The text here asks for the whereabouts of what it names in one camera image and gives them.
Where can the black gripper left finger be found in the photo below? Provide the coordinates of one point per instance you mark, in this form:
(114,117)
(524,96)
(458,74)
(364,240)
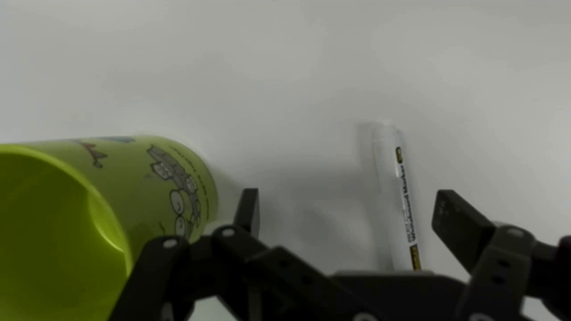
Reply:
(251,281)

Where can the white marker pen blue cap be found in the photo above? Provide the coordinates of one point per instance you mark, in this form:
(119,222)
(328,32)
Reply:
(394,197)

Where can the green ceramic mug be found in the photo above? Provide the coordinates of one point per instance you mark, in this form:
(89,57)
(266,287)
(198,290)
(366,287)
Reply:
(76,213)

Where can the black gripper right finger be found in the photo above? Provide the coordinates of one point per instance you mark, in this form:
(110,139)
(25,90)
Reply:
(505,265)

